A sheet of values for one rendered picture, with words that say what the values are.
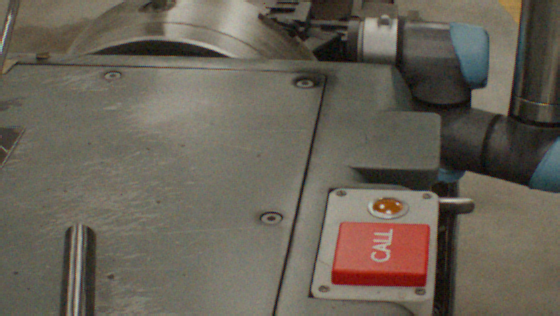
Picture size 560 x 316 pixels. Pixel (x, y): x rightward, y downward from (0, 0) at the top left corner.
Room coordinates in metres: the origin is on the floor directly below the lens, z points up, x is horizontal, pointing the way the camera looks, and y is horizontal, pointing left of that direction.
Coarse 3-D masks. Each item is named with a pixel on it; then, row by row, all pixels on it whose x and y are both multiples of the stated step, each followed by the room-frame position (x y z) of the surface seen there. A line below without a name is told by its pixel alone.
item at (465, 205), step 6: (438, 198) 1.65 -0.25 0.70; (444, 198) 1.64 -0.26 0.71; (450, 198) 1.64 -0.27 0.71; (456, 198) 1.64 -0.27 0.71; (462, 198) 1.64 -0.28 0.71; (444, 204) 1.63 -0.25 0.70; (450, 204) 1.63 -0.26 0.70; (456, 204) 1.63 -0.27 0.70; (462, 204) 1.63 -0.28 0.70; (468, 204) 1.63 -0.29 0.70; (474, 204) 1.64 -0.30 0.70; (444, 210) 1.63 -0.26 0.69; (450, 210) 1.63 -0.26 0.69; (456, 210) 1.63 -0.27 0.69; (462, 210) 1.63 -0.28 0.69; (468, 210) 1.63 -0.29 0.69
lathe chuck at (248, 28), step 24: (144, 0) 1.17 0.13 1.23; (168, 0) 1.16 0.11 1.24; (192, 0) 1.15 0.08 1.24; (216, 0) 1.16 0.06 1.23; (240, 0) 1.17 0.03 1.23; (96, 24) 1.16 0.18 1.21; (120, 24) 1.11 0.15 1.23; (144, 24) 1.10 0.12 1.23; (192, 24) 1.09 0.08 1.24; (216, 24) 1.10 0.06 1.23; (240, 24) 1.12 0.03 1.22; (72, 48) 1.14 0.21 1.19; (264, 48) 1.09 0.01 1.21; (288, 48) 1.13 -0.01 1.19
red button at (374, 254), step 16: (352, 224) 0.69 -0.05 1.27; (368, 224) 0.69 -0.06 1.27; (384, 224) 0.68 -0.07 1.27; (400, 224) 0.68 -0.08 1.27; (416, 224) 0.68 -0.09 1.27; (352, 240) 0.67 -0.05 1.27; (368, 240) 0.67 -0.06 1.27; (384, 240) 0.66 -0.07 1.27; (400, 240) 0.66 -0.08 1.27; (416, 240) 0.66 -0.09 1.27; (336, 256) 0.65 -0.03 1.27; (352, 256) 0.65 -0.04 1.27; (368, 256) 0.65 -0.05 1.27; (384, 256) 0.65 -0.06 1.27; (400, 256) 0.65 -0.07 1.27; (416, 256) 0.64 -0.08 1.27; (336, 272) 0.63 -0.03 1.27; (352, 272) 0.63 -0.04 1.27; (368, 272) 0.63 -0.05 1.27; (384, 272) 0.63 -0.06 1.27; (400, 272) 0.63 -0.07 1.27; (416, 272) 0.63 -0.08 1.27
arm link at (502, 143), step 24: (528, 0) 1.26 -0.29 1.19; (552, 0) 1.24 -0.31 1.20; (528, 24) 1.25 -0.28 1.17; (552, 24) 1.24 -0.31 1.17; (528, 48) 1.24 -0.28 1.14; (552, 48) 1.23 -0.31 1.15; (528, 72) 1.23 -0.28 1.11; (552, 72) 1.22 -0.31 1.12; (528, 96) 1.23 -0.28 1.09; (552, 96) 1.22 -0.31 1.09; (504, 120) 1.26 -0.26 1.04; (528, 120) 1.22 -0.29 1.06; (552, 120) 1.22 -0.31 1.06; (504, 144) 1.23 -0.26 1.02; (528, 144) 1.21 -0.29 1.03; (552, 144) 1.21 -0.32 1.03; (480, 168) 1.24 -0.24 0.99; (504, 168) 1.22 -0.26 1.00; (528, 168) 1.21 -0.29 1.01; (552, 168) 1.19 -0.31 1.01; (552, 192) 1.20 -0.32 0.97
